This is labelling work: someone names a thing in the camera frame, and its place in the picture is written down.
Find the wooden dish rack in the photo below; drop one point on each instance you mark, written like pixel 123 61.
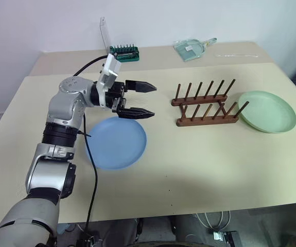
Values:
pixel 201 120

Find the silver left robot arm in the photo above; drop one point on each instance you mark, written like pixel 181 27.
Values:
pixel 60 103

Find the clear plastic dustpan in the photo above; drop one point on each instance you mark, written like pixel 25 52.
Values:
pixel 189 50

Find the green screwdriver bit box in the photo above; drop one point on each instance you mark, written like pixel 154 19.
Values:
pixel 125 53

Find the green plate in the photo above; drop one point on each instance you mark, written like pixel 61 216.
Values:
pixel 268 113

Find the clear plastic strip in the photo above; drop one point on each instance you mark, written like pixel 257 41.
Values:
pixel 236 55

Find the metal bracket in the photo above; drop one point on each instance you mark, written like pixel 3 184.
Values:
pixel 225 238

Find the blue plate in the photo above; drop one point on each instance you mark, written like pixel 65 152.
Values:
pixel 117 144

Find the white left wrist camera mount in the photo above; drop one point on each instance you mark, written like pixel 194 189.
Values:
pixel 109 70

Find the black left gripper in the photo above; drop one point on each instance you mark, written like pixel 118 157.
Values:
pixel 115 96

